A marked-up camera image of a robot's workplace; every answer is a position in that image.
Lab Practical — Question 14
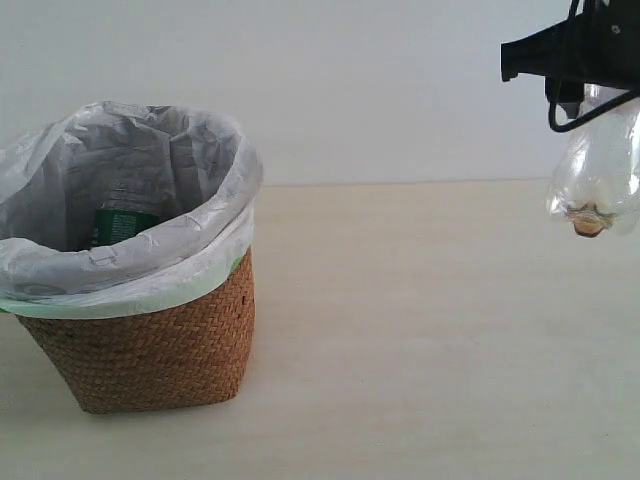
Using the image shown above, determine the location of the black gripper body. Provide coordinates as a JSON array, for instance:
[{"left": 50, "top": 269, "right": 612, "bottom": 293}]
[{"left": 546, "top": 1, "right": 639, "bottom": 118}]

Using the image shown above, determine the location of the red label clear cola bottle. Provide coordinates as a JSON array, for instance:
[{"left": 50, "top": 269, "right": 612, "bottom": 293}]
[{"left": 546, "top": 98, "right": 639, "bottom": 238}]

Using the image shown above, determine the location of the green label clear plastic bottle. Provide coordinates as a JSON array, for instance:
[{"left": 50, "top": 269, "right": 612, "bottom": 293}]
[{"left": 91, "top": 183, "right": 160, "bottom": 247}]

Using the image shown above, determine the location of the translucent white bin liner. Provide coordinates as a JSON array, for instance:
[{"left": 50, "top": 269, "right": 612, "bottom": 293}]
[{"left": 1, "top": 101, "right": 263, "bottom": 320}]

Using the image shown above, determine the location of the woven wicker waste basket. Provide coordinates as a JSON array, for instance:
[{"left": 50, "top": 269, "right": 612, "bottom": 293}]
[{"left": 18, "top": 253, "right": 256, "bottom": 414}]

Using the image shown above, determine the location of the black cable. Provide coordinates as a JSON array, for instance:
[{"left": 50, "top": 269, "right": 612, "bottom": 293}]
[{"left": 546, "top": 0, "right": 639, "bottom": 134}]

